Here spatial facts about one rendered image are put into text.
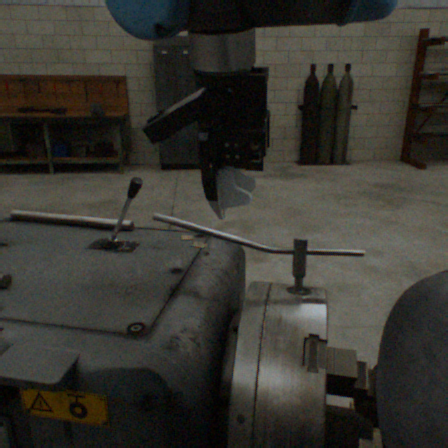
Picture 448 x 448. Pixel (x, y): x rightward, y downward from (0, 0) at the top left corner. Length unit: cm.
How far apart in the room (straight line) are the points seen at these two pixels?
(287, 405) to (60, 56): 708
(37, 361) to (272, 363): 29
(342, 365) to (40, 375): 38
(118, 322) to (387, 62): 741
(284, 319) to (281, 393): 10
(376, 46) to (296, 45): 130
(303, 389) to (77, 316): 31
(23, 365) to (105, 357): 9
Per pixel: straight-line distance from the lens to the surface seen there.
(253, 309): 64
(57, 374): 53
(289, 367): 61
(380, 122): 786
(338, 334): 84
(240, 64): 48
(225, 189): 56
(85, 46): 734
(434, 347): 37
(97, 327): 59
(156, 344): 54
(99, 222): 91
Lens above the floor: 157
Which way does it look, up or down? 19 degrees down
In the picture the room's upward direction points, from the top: straight up
